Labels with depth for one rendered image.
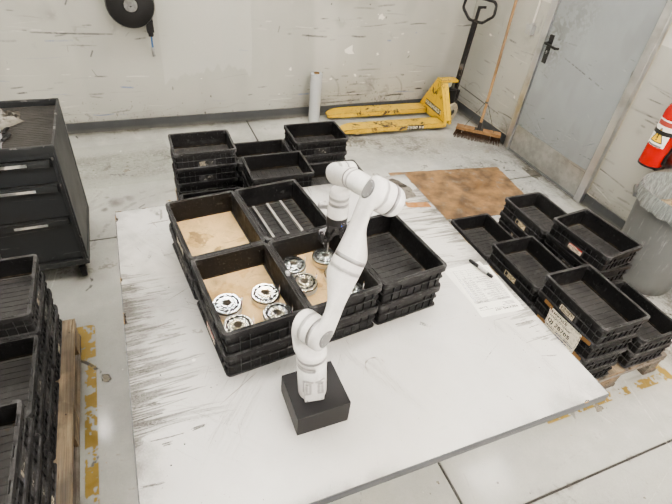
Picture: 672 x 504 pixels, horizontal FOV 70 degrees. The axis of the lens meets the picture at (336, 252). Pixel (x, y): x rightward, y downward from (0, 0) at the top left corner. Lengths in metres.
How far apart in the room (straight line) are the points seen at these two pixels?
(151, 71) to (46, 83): 0.84
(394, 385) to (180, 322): 0.83
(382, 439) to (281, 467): 0.33
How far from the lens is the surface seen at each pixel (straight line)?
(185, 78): 4.85
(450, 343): 1.95
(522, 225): 3.31
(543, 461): 2.67
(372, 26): 5.24
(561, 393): 1.97
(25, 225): 3.06
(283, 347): 1.74
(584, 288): 2.84
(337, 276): 1.29
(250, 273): 1.91
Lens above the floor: 2.11
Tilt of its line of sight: 39 degrees down
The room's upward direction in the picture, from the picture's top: 7 degrees clockwise
